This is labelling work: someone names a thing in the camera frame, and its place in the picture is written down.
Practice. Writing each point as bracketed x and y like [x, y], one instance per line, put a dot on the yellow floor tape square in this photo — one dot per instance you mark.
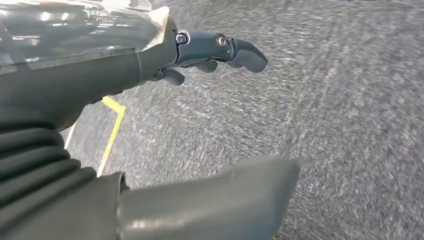
[112, 132]

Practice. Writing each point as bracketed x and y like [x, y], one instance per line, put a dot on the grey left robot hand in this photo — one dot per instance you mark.
[82, 76]

